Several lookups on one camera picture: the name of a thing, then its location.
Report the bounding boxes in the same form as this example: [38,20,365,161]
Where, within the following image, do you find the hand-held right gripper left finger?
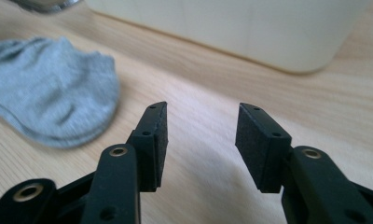
[127,101,169,192]

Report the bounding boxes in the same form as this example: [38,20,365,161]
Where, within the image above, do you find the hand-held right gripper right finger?
[235,102,293,194]

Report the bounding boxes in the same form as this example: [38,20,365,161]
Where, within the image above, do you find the grey sock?
[0,36,121,148]

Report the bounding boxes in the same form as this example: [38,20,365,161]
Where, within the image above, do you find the cream plastic divided storage box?
[85,0,372,75]

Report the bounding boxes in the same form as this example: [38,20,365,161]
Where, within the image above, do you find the shiny metal object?
[8,0,83,14]

